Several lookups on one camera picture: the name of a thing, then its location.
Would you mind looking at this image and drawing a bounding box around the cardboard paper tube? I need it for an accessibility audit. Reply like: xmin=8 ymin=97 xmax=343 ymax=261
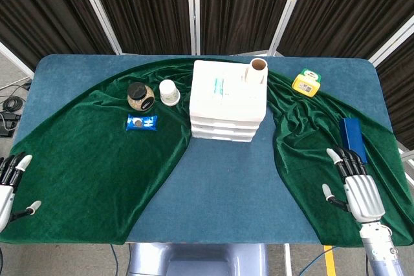
xmin=243 ymin=58 xmax=269 ymax=85

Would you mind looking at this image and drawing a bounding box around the coiled black cable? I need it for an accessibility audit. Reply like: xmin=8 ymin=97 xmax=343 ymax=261
xmin=1 ymin=94 xmax=25 ymax=112

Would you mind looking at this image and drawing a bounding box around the dark curtain screen panel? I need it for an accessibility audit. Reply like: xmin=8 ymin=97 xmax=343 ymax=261
xmin=77 ymin=0 xmax=198 ymax=56
xmin=270 ymin=0 xmax=414 ymax=63
xmin=0 ymin=0 xmax=122 ymax=72
xmin=193 ymin=0 xmax=307 ymax=56
xmin=368 ymin=17 xmax=414 ymax=151

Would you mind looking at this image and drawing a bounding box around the green velvet cloth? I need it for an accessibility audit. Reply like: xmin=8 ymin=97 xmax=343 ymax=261
xmin=0 ymin=58 xmax=414 ymax=247

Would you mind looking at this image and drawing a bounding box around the blue floor cable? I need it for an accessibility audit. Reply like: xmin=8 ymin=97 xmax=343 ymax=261
xmin=302 ymin=246 xmax=338 ymax=273
xmin=109 ymin=244 xmax=120 ymax=276

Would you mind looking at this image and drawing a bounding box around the white paper cup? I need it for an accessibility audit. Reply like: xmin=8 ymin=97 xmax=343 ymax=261
xmin=158 ymin=79 xmax=180 ymax=107

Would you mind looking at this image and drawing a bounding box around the yellow box with green lid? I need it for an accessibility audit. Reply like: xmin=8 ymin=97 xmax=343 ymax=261
xmin=291 ymin=68 xmax=323 ymax=98

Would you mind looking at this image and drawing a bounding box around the glass jar with black lid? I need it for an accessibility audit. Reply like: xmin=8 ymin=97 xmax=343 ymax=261
xmin=127 ymin=81 xmax=155 ymax=111

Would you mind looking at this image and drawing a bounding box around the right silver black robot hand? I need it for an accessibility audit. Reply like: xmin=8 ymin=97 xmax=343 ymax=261
xmin=321 ymin=147 xmax=386 ymax=224

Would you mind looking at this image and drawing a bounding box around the blue rectangular box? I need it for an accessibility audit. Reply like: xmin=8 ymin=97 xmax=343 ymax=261
xmin=338 ymin=118 xmax=369 ymax=164

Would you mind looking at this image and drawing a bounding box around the blue cookie packet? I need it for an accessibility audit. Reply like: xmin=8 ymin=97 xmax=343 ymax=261
xmin=125 ymin=114 xmax=158 ymax=132

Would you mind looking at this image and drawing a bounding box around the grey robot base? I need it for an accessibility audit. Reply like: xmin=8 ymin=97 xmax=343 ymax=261
xmin=126 ymin=242 xmax=269 ymax=276

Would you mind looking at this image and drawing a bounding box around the black power adapter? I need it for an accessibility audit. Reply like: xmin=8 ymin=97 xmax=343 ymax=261
xmin=0 ymin=111 xmax=22 ymax=138

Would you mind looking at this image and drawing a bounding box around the white plastic drawer unit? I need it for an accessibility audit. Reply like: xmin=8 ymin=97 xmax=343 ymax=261
xmin=189 ymin=59 xmax=268 ymax=143

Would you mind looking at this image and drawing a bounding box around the blue felt table cover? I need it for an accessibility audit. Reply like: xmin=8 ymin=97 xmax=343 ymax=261
xmin=12 ymin=54 xmax=397 ymax=244

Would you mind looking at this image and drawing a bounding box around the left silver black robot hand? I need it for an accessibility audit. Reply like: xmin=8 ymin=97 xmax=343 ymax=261
xmin=0 ymin=152 xmax=42 ymax=232

